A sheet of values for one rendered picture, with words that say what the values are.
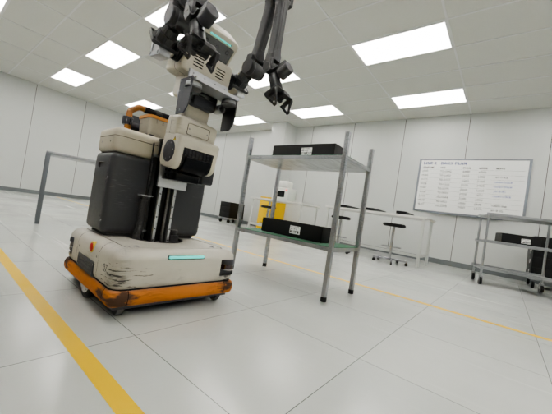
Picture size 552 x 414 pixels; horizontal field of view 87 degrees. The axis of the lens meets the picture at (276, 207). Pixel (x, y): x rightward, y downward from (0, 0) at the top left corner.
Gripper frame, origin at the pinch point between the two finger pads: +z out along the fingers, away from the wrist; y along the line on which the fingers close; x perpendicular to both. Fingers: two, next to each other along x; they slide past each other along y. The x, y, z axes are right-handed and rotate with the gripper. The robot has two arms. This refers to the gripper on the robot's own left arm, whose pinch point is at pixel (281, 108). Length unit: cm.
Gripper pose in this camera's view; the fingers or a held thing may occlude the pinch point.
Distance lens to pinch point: 141.2
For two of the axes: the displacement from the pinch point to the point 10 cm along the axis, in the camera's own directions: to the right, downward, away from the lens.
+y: 6.2, 1.7, 7.7
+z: 1.9, 9.2, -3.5
